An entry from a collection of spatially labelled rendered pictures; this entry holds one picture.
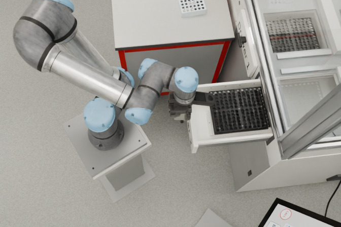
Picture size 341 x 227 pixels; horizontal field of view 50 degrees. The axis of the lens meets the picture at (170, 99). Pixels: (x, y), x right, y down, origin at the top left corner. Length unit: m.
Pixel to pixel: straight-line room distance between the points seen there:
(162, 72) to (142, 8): 0.76
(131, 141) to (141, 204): 0.80
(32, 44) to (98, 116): 0.39
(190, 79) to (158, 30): 0.71
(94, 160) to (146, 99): 0.52
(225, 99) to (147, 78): 0.46
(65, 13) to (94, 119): 0.40
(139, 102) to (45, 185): 1.40
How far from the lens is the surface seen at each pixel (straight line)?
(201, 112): 1.56
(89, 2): 2.90
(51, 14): 1.19
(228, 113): 1.51
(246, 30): 1.67
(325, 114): 1.09
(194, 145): 1.42
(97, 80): 1.12
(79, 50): 1.29
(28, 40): 1.15
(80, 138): 1.61
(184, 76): 1.15
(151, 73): 1.17
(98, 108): 1.39
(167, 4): 1.90
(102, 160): 1.56
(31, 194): 2.43
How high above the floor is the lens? 2.29
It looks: 68 degrees down
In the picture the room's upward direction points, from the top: 5 degrees clockwise
